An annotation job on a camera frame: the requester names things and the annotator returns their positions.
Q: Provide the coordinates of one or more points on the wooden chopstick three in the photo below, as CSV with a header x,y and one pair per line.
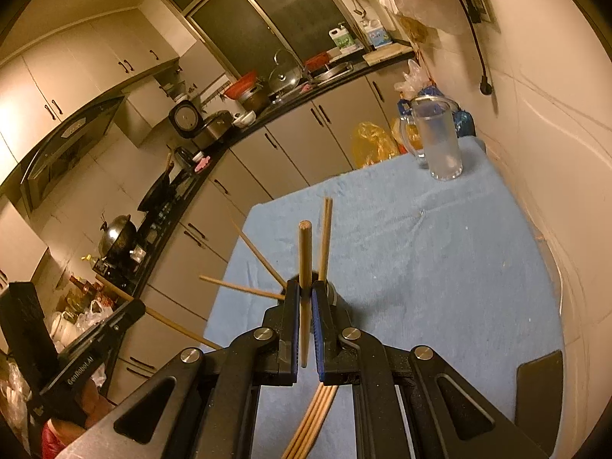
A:
x,y
305,277

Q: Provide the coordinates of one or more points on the person left hand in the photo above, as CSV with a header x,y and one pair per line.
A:
x,y
95,407

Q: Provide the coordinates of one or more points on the rice cooker open lid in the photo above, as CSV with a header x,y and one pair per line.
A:
x,y
202,130

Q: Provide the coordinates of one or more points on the yellow plastic bag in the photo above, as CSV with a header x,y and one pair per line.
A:
x,y
371,144

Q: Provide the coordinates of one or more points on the blue label detergent jug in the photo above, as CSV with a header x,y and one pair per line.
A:
x,y
377,34

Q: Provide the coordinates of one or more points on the black range hood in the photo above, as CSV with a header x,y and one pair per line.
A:
x,y
64,148

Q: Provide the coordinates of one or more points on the wooden chopstick seven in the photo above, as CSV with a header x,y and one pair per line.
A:
x,y
319,420

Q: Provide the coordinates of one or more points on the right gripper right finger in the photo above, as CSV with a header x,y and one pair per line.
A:
x,y
334,363

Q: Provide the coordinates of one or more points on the black wok pan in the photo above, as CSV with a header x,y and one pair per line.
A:
x,y
157,192

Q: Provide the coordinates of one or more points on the red plastic basin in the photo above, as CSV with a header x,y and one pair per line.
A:
x,y
236,89

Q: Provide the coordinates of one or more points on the wooden chopstick six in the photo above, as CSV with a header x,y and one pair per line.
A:
x,y
311,423

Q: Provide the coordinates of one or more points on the wooden cutting board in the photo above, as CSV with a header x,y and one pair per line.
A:
x,y
386,52

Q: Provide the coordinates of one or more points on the black phone on table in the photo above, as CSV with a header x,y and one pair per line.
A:
x,y
539,396

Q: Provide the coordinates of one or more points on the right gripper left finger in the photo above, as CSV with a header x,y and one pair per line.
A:
x,y
282,357

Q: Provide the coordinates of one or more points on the frosted glass mug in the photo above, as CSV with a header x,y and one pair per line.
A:
x,y
428,132

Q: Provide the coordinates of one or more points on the wooden chopstick two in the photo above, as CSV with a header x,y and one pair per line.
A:
x,y
244,289

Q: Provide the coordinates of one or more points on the wooden chopstick four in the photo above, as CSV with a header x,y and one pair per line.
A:
x,y
159,317

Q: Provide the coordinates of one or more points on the steel pot with lid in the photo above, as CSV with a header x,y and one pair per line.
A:
x,y
118,238

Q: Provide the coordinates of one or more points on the wooden chopstick eight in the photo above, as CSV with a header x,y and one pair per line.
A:
x,y
324,238

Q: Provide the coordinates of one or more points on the kitchen faucet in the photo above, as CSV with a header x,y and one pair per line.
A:
x,y
287,59

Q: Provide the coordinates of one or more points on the glass pot lid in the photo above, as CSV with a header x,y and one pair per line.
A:
x,y
278,86

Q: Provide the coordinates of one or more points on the wooden chopstick five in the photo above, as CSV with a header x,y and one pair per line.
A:
x,y
292,448

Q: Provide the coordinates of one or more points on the blue towel table cover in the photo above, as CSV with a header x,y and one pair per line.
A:
x,y
451,265

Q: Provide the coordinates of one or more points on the black chopstick holder cup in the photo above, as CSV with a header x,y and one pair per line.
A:
x,y
326,287

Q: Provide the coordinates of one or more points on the green label detergent jug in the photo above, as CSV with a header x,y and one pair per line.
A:
x,y
342,38

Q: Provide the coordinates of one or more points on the wooden chopstick one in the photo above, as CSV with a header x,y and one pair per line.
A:
x,y
260,257

